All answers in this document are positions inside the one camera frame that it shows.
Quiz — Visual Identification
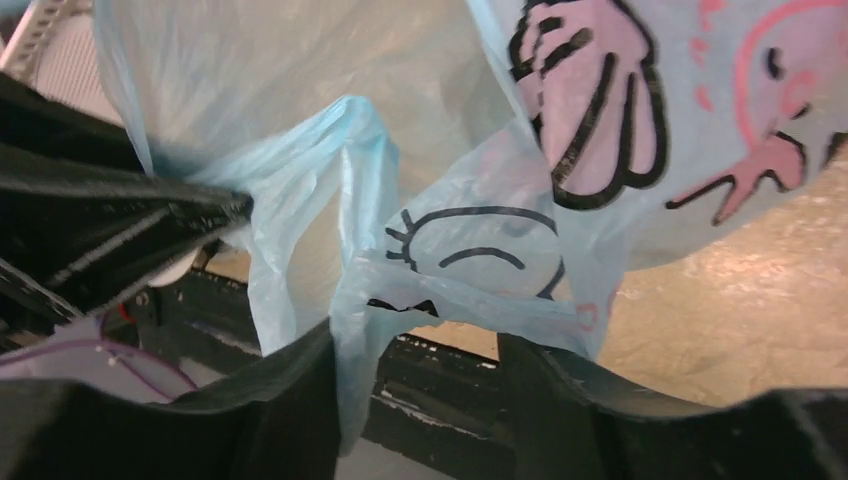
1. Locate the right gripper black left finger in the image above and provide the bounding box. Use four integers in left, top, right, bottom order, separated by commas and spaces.
1, 324, 340, 479

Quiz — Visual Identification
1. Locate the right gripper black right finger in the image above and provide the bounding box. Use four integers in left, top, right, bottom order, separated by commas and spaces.
498, 334, 847, 479

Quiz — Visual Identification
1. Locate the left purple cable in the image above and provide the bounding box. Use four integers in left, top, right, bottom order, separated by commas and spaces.
0, 337, 200, 402

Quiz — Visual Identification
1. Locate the white perforated plastic basket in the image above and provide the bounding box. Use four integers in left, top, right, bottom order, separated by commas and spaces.
1, 1, 123, 126

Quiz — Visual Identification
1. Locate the light blue plastic bag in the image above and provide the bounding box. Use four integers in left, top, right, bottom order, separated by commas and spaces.
94, 1, 847, 450

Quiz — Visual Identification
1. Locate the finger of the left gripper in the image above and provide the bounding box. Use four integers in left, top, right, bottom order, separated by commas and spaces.
1, 76, 252, 318

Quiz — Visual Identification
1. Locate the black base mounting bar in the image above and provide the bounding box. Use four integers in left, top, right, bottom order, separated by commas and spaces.
123, 269, 515, 479

